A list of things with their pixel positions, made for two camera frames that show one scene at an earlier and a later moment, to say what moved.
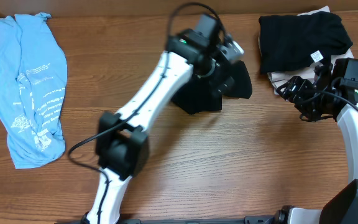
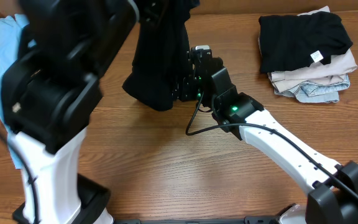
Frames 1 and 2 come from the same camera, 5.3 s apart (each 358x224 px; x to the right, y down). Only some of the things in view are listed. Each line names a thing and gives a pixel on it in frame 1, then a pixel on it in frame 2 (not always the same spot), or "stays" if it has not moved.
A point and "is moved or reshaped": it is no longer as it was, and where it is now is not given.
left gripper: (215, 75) to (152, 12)
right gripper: (300, 88) to (186, 84)
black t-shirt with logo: (196, 96) is moved or reshaped
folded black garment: (293, 42) stays
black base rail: (250, 219) stays
